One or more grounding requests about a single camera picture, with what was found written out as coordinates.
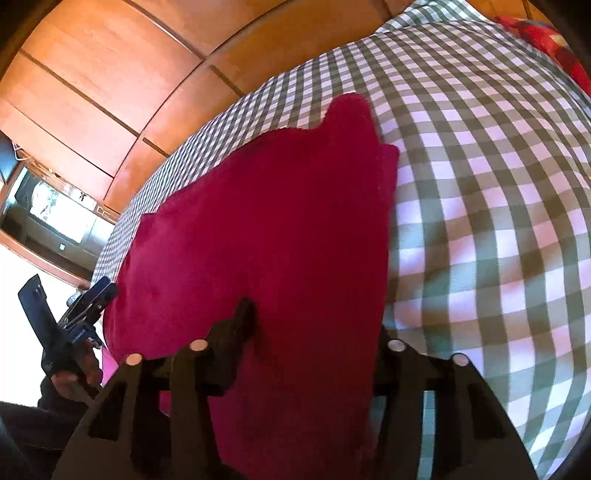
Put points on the wooden panelled wardrobe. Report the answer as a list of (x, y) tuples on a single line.
[(115, 83)]

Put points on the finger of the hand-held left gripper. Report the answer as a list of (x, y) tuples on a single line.
[(99, 293)]

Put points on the person's left hand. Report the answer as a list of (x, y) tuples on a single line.
[(78, 374)]

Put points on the television screen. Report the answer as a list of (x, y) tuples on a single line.
[(53, 207)]

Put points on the multicolour checked blanket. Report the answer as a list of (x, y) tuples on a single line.
[(549, 41)]

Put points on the green gingham bed sheet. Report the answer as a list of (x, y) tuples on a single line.
[(485, 194)]

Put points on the red knit garment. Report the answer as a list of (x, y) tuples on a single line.
[(277, 240)]

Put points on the person's left forearm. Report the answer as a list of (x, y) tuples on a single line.
[(32, 429)]

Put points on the pink cloth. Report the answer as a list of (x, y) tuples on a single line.
[(110, 369)]

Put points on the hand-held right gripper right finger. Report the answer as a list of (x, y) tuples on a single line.
[(397, 369)]

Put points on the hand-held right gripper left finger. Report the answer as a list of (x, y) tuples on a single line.
[(231, 341)]

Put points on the dark wooden television cabinet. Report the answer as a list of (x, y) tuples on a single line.
[(46, 230)]

